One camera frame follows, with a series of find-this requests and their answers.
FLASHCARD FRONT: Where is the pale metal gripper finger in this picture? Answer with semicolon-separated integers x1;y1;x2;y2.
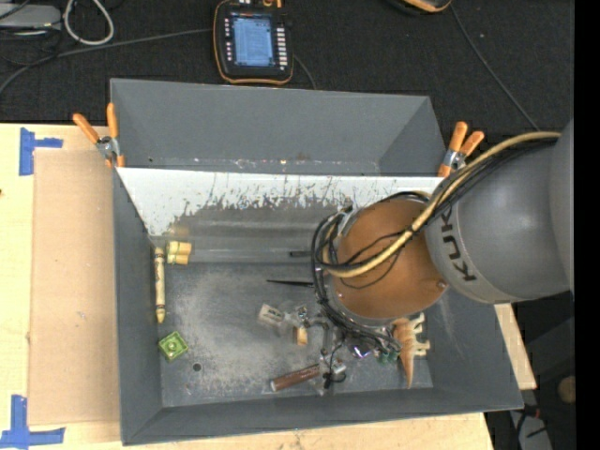
320;319;339;363
320;359;349;396

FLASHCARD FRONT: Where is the brown cylindrical stick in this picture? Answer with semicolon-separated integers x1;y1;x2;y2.
270;363;323;392

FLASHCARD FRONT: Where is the orange toy dinosaur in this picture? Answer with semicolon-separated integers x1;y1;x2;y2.
391;312;432;390

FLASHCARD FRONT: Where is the clear glass bottle with cork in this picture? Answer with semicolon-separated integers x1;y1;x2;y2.
257;303;311;347

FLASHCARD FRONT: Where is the thin black pointed stick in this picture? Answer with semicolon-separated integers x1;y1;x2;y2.
266;277;316;289

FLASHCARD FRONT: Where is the green toy brick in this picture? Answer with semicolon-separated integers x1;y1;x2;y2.
157;331;190;363

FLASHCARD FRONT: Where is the short yellow cylinder pair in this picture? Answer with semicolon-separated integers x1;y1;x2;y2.
165;240;194;266

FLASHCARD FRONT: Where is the yellow crayon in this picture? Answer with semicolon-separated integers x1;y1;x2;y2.
154;246;168;324

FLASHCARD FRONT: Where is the grey metal bin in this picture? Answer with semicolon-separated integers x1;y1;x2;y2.
108;78;525;445

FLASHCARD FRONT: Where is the brown cardboard board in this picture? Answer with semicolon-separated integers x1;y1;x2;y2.
26;149;124;428

